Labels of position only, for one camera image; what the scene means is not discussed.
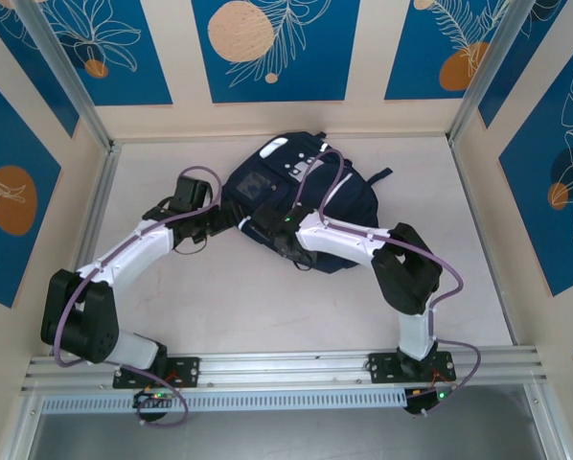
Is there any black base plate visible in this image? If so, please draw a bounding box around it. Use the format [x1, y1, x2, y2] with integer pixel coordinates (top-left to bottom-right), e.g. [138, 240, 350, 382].
[368, 352, 458, 384]
[112, 355, 202, 389]

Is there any controller board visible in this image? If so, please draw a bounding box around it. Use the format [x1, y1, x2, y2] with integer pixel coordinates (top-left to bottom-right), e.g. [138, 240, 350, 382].
[403, 385, 461, 418]
[132, 388, 178, 411]

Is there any aluminium front rail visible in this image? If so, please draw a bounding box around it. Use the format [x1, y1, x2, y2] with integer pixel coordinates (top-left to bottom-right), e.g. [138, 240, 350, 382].
[20, 347, 551, 395]

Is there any right controller board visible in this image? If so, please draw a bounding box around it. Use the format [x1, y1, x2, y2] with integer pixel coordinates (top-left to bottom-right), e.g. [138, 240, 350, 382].
[403, 385, 461, 418]

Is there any navy blue backpack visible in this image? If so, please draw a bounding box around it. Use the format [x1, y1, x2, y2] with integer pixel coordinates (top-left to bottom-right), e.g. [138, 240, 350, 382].
[221, 129, 393, 275]

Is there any aluminium rail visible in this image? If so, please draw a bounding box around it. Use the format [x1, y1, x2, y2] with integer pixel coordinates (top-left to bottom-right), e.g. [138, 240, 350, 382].
[447, 136, 521, 347]
[20, 347, 551, 395]
[51, 143, 123, 357]

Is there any grey slotted cable duct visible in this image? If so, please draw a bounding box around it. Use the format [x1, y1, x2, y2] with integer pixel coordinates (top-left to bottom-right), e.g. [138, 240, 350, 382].
[40, 388, 410, 414]

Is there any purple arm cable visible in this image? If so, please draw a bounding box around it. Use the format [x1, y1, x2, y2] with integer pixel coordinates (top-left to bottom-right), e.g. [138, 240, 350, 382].
[55, 165, 223, 427]
[295, 148, 483, 418]

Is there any aluminium left corner post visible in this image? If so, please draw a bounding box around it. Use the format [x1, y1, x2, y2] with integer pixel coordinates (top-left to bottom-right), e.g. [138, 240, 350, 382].
[13, 0, 114, 153]

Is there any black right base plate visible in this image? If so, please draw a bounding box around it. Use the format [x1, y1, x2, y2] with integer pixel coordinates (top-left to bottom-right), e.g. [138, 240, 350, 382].
[368, 352, 458, 384]

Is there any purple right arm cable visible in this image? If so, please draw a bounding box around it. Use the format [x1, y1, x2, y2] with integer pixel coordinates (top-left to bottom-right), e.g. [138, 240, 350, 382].
[295, 148, 483, 418]

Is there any left controller board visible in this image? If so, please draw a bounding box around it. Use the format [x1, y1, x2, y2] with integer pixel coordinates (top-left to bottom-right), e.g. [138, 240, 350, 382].
[132, 388, 178, 411]

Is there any aluminium corner post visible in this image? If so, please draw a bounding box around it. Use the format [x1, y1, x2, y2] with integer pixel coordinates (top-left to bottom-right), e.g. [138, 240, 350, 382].
[13, 0, 114, 153]
[447, 0, 542, 146]

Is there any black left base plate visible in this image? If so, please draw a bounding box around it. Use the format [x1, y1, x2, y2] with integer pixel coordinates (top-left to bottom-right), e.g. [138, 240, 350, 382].
[112, 355, 202, 389]

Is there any aluminium right corner post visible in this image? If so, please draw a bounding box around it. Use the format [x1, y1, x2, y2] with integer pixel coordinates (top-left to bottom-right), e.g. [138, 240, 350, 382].
[447, 0, 542, 146]

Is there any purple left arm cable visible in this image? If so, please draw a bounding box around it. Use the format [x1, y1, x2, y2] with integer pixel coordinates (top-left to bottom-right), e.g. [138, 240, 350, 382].
[55, 165, 223, 427]

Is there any aluminium right side rail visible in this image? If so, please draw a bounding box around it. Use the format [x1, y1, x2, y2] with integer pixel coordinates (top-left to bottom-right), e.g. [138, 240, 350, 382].
[447, 136, 521, 347]

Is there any aluminium left side rail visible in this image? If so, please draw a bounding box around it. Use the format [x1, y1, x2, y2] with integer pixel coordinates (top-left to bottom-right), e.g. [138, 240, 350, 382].
[51, 143, 123, 357]

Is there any grey metal sheet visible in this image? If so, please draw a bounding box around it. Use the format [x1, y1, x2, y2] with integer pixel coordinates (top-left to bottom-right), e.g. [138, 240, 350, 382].
[25, 412, 559, 460]

